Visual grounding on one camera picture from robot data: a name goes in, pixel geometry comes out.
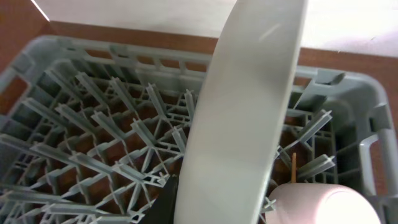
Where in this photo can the light grey round plate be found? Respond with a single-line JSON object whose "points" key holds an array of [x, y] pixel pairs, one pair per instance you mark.
{"points": [[239, 115]]}

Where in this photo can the wooden chopstick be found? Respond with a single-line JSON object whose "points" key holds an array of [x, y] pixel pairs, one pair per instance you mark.
{"points": [[294, 168]]}

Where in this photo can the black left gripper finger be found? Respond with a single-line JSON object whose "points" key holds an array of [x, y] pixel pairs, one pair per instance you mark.
{"points": [[163, 209]]}

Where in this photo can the grey dishwasher rack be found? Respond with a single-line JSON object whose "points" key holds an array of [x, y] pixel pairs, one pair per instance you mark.
{"points": [[91, 131]]}

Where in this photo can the pink plastic cup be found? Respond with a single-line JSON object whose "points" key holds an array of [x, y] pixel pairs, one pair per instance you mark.
{"points": [[319, 203]]}

